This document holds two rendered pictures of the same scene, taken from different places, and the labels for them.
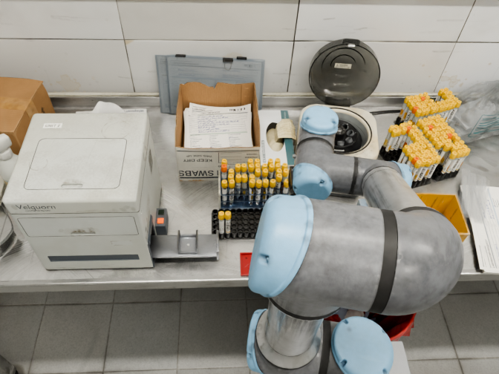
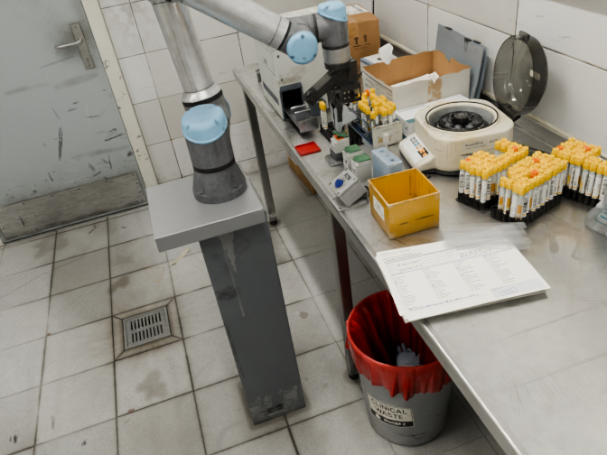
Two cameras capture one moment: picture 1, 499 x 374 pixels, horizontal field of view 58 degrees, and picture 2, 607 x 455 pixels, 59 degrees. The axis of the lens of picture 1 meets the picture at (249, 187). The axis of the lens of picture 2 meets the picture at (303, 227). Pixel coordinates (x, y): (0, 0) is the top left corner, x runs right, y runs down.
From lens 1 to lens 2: 1.63 m
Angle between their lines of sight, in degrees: 59
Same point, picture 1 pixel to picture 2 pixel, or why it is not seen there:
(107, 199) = not seen: hidden behind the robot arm
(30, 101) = (355, 22)
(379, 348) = (201, 119)
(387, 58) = (589, 88)
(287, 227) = not seen: outside the picture
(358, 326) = (214, 109)
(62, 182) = not seen: hidden behind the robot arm
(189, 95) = (436, 64)
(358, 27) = (562, 35)
